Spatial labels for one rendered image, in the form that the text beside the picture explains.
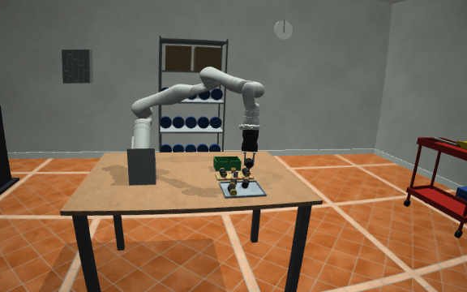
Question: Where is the green open box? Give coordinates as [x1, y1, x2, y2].
[213, 157, 242, 171]

